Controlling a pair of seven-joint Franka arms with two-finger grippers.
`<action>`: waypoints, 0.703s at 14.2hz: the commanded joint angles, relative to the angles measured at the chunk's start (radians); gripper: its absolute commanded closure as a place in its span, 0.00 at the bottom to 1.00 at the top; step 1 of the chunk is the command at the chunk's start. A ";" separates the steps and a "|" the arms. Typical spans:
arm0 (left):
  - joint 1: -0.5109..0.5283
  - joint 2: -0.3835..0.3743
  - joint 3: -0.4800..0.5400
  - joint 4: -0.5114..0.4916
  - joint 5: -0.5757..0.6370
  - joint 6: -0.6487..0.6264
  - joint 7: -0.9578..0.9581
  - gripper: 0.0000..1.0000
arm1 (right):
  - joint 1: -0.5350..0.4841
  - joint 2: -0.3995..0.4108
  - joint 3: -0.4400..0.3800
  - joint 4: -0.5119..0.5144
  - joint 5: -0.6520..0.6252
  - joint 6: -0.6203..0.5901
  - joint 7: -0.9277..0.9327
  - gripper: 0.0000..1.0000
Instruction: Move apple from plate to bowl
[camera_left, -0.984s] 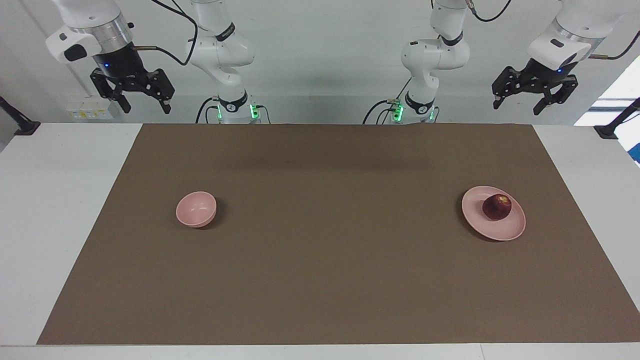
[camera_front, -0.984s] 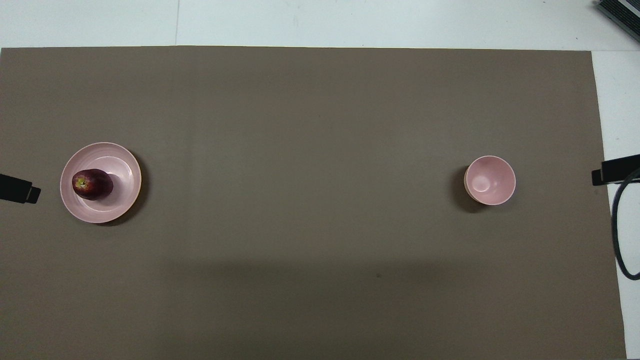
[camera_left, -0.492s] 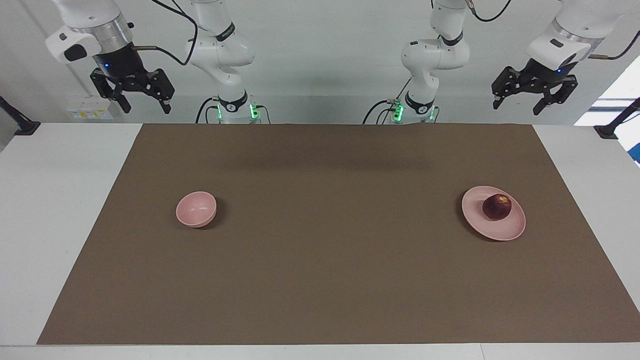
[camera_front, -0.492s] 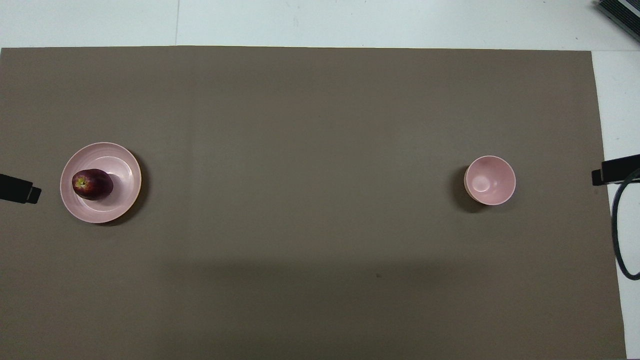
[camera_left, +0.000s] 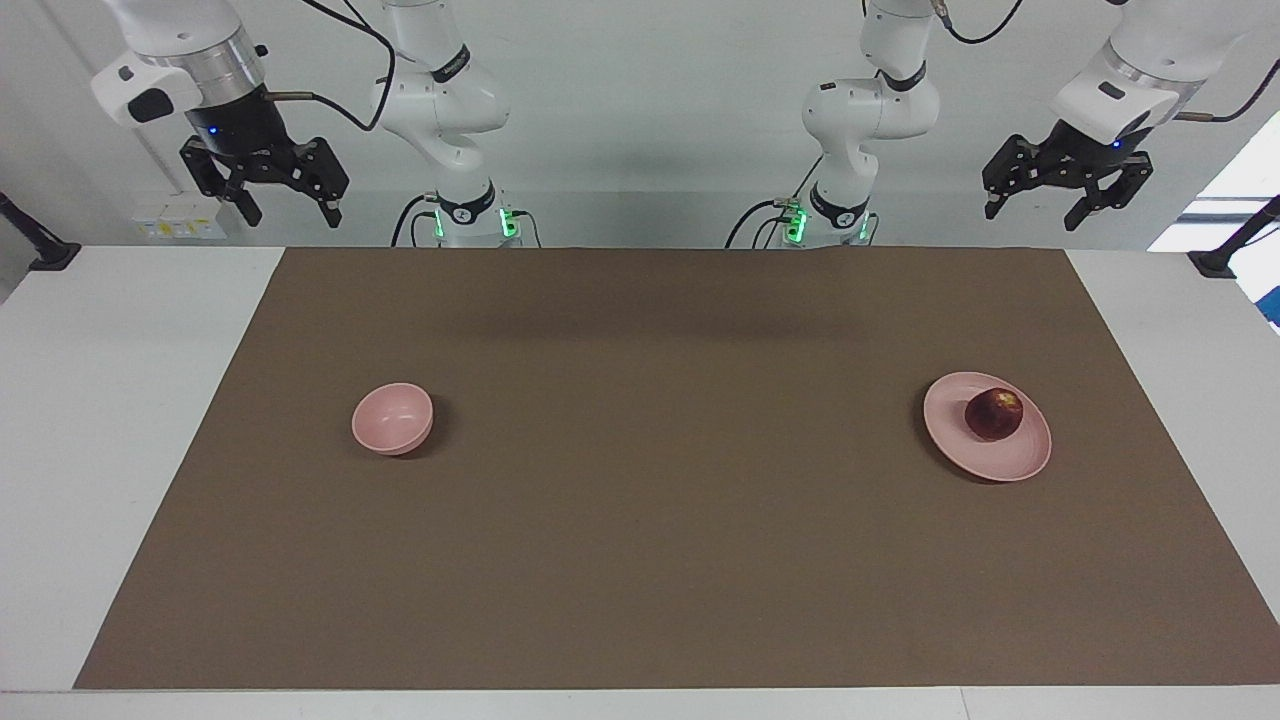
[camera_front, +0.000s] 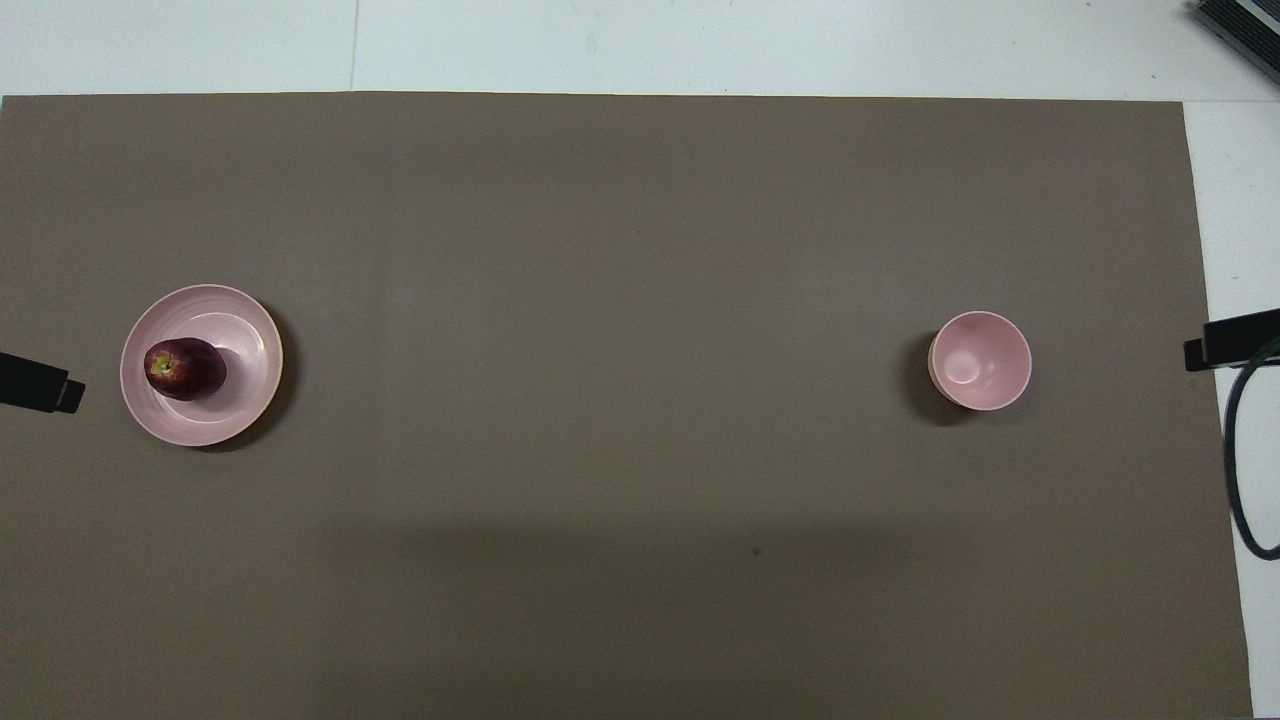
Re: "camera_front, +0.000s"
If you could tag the dark red apple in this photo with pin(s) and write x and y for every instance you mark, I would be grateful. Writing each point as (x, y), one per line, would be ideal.
(190, 370)

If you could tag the pink plate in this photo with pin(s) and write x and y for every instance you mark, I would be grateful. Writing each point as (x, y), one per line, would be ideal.
(240, 400)

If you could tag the pink bowl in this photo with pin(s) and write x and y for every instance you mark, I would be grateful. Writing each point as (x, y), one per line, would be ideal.
(985, 360)

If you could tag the black ribbed device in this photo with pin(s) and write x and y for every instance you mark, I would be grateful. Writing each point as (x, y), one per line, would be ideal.
(1250, 25)

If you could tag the brown table mat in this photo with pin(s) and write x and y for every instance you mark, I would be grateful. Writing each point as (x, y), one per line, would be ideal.
(640, 300)

